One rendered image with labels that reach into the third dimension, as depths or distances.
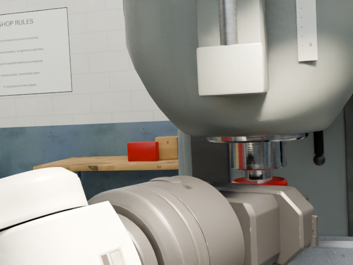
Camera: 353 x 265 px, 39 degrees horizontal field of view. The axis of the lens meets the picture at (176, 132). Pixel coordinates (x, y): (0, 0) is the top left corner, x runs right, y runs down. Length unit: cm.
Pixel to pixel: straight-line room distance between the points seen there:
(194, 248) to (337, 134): 55
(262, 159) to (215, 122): 7
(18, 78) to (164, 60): 516
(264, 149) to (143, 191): 15
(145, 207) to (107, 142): 477
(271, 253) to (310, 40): 15
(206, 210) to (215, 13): 12
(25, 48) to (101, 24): 87
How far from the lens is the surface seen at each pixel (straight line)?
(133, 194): 28
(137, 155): 433
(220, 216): 31
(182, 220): 28
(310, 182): 81
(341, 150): 81
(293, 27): 34
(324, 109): 36
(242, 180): 44
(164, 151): 433
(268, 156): 41
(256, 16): 31
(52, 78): 530
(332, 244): 82
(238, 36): 31
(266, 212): 35
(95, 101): 509
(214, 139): 41
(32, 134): 542
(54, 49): 531
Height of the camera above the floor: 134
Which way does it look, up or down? 3 degrees down
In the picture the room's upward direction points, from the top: 3 degrees counter-clockwise
